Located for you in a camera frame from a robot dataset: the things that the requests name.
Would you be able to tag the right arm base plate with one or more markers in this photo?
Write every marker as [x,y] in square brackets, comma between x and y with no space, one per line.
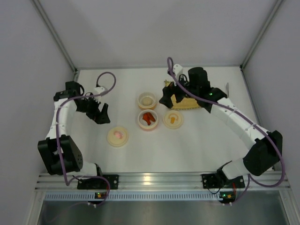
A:
[212,180]

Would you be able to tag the aluminium frame rail front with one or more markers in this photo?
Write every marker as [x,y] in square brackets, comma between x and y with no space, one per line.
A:
[160,181]

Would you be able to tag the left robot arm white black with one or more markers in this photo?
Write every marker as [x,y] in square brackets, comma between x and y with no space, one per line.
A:
[59,152]

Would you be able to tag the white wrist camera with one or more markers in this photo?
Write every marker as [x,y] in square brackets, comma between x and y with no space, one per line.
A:
[177,69]
[99,90]

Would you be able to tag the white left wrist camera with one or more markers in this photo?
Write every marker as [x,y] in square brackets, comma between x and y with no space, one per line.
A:
[99,90]

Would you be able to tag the orange bowl white inside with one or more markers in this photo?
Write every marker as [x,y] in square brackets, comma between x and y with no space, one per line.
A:
[147,94]

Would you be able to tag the orange sausage piece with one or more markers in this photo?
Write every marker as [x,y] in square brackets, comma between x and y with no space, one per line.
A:
[151,117]

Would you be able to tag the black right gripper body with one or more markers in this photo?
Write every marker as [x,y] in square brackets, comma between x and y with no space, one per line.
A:
[172,93]

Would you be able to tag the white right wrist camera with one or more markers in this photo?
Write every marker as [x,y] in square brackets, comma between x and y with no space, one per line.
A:
[177,69]

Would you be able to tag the bamboo mat green edge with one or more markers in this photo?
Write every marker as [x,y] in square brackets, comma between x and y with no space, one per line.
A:
[185,104]

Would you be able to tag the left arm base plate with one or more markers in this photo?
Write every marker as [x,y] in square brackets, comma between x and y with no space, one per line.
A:
[97,183]

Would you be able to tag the right upright frame post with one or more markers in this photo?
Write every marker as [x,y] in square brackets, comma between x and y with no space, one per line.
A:
[262,32]

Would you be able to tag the cream lid with pink handle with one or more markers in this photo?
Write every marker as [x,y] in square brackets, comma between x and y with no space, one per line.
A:
[117,136]

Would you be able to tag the upright frame post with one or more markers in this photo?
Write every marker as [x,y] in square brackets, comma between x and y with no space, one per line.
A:
[49,25]
[262,32]

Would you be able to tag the metal tongs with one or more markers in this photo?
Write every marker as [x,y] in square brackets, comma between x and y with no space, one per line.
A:
[227,87]

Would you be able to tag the cream lid with orange handle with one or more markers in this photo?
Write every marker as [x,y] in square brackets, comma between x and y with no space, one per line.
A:
[173,119]

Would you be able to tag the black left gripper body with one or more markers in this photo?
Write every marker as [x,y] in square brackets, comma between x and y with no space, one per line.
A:
[94,108]

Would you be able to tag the orange chicken drumstick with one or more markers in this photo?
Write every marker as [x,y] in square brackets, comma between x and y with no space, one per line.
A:
[146,119]

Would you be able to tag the pink bowl white inside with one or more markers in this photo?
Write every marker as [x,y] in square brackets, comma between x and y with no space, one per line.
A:
[143,125]

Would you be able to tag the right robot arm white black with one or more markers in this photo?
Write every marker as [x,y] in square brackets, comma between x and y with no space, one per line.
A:
[264,147]

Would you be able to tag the slotted grey cable duct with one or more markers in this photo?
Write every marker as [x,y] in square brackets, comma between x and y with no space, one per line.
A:
[136,196]

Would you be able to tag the left upright frame post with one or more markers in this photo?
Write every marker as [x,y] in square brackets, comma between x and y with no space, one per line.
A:
[49,25]

